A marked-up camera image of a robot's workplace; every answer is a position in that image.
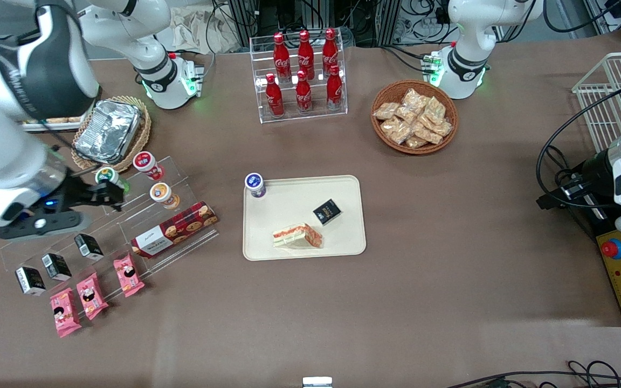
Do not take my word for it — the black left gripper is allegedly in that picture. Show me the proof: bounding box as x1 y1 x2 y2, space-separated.
537 151 620 210

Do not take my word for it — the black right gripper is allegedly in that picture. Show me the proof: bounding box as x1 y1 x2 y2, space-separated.
46 181 126 213

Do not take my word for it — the triangular sandwich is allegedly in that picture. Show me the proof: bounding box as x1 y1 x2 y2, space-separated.
272 223 324 250

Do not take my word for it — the oval wicker tray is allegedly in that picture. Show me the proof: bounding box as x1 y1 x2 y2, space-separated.
72 95 152 174

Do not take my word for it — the cream plastic tray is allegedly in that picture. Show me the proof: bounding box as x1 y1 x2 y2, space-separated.
242 175 367 262

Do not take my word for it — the green-lid yogurt cup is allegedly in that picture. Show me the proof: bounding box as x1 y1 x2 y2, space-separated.
95 167 129 193

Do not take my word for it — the clear acrylic stepped display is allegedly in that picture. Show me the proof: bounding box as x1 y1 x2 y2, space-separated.
0 155 220 294

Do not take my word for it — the red-lid yogurt cup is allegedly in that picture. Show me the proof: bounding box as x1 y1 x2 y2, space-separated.
133 151 164 182

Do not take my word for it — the orange-lid yogurt cup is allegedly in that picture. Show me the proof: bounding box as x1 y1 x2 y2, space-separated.
149 182 181 211

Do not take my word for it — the small black white-label box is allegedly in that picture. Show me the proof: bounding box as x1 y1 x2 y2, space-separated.
74 233 104 262
15 267 47 297
41 253 72 282

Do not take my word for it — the silver foil container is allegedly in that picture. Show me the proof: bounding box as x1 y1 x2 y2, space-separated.
76 99 145 165

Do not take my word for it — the red plaid cookie box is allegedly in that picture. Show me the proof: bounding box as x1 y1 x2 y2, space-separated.
130 200 219 259

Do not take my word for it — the pink snack packet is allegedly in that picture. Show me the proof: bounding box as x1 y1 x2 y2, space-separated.
50 287 82 339
113 252 146 299
76 272 110 321

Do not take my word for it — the white rectangular bin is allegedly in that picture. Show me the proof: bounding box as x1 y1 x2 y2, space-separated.
22 115 89 133

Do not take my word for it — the blue-lid yogurt cup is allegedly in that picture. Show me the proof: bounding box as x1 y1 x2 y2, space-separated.
244 172 267 199

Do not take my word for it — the clear acrylic bottle rack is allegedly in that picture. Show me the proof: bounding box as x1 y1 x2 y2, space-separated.
250 33 348 124

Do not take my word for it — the crumpled white plastic sheet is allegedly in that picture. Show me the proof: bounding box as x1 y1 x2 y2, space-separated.
168 5 246 54

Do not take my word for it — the red cola bottle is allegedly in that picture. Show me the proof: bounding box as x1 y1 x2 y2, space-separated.
265 73 284 118
298 30 315 80
295 70 313 115
326 65 343 111
322 28 339 76
273 32 291 82

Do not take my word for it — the round brown wicker basket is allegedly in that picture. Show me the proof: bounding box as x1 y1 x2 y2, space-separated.
371 80 459 156

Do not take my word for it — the small black box gold print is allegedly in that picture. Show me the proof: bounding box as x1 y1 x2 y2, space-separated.
313 199 343 226

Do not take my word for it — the black power cable with plug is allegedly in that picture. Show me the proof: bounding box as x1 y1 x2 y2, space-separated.
548 143 583 186

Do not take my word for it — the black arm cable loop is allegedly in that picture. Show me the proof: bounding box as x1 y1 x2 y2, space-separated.
536 86 621 211

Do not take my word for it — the white wire basket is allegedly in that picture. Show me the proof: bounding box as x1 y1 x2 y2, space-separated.
571 52 621 154

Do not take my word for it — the black cable bundle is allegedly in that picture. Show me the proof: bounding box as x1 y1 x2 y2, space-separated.
445 360 621 388

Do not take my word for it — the black base cable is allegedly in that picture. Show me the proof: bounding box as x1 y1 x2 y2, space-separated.
381 46 432 73

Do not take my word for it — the aluminium frame rack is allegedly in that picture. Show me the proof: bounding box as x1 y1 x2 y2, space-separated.
227 0 397 46

